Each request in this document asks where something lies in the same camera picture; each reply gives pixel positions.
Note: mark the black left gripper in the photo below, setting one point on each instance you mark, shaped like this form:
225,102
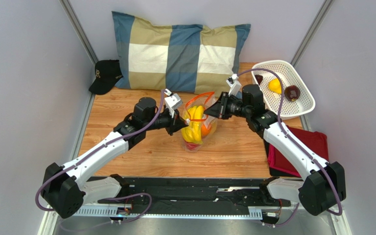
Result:
179,124

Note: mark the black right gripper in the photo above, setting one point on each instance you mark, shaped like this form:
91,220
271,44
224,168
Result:
223,106

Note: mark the yellow banana bunch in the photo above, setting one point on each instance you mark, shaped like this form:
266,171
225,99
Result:
192,133

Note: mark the clear orange zip bag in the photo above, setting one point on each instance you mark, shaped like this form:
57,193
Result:
206,100

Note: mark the orange fruit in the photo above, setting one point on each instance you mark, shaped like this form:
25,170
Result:
205,130

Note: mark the red dragon fruit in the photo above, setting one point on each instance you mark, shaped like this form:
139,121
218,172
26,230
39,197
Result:
192,146

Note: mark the yellow lemon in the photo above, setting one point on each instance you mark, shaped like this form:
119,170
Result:
275,86

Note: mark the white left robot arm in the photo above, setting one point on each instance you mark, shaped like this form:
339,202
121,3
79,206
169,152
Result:
66,188

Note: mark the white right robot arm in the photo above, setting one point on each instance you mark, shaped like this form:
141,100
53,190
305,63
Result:
322,184

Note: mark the dark red small fruit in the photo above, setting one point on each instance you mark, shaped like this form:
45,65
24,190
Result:
259,78

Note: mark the plaid blue beige pillow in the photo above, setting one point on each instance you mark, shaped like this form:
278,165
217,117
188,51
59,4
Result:
190,58

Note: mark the black folded cloth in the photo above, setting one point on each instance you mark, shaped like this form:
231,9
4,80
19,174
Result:
267,149

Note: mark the dark purple round fruit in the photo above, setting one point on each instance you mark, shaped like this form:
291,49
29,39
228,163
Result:
292,93

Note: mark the black baseball cap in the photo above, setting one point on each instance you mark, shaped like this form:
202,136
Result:
107,74

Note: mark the white perforated plastic basket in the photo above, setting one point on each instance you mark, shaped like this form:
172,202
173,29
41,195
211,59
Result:
276,75

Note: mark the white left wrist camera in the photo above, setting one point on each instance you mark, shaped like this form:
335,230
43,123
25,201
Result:
172,102

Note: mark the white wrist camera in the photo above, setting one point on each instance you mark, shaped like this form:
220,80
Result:
172,102
234,85

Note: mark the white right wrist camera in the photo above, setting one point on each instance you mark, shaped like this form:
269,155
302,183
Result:
234,85

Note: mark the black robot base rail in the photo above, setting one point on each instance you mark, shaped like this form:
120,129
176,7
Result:
196,196

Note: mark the aluminium frame post right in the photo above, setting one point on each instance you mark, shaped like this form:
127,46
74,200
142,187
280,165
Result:
317,21

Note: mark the aluminium frame post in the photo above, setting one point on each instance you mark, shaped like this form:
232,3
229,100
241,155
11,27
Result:
317,21
70,12

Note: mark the aluminium frame post left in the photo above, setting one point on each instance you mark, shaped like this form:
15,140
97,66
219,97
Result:
70,12

